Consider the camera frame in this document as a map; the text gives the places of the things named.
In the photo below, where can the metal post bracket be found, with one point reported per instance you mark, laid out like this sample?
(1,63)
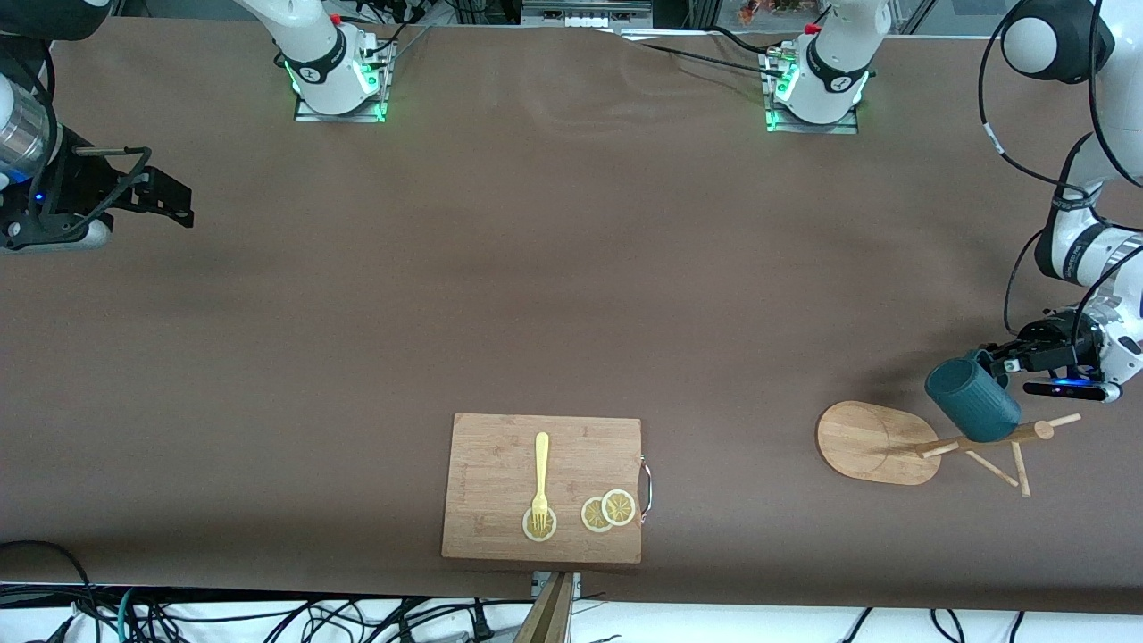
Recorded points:
(539,582)

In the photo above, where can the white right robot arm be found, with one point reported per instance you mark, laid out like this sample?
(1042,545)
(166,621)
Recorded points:
(317,54)

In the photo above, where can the bamboo cutting board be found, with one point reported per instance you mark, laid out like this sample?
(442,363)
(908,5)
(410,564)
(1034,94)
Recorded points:
(536,473)

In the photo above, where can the yellow plastic fork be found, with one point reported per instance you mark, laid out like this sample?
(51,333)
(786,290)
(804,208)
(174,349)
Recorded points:
(541,464)

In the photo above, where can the grey power strip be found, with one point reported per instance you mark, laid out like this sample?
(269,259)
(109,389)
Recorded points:
(585,13)

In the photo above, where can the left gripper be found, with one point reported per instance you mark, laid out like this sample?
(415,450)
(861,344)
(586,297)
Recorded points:
(1054,348)

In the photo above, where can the wooden mug rack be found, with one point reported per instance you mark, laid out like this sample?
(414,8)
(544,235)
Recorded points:
(871,442)

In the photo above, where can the dark teal mug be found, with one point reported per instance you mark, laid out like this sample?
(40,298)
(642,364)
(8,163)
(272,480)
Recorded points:
(973,402)

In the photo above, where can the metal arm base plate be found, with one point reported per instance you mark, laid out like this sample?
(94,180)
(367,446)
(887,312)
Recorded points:
(344,116)
(813,128)

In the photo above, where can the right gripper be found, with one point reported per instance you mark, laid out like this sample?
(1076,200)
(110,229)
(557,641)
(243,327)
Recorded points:
(73,186)

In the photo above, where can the lemon slice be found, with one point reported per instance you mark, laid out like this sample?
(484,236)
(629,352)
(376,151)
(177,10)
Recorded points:
(591,516)
(529,532)
(619,507)

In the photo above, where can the wooden post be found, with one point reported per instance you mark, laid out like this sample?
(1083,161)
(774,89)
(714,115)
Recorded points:
(546,616)

